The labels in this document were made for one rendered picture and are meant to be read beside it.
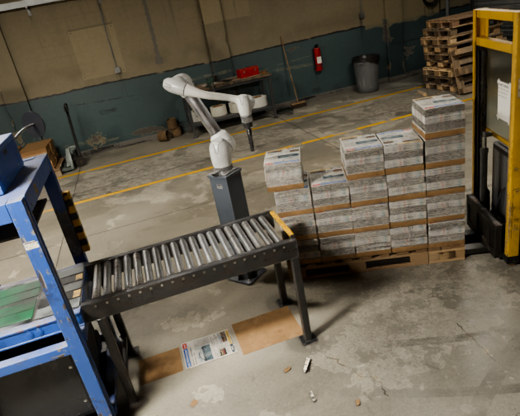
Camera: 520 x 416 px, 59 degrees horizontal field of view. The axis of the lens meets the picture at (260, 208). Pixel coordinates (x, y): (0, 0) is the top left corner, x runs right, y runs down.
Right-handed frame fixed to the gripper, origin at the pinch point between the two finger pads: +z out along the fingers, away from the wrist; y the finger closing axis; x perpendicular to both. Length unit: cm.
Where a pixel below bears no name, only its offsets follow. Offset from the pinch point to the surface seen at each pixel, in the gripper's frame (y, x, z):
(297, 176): -19.6, -32.5, 22.8
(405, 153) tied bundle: -19, -114, 18
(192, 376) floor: -120, 55, 117
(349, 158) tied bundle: -19, -73, 16
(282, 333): -85, -6, 116
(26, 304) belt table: -131, 138, 37
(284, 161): -16.7, -24.2, 10.3
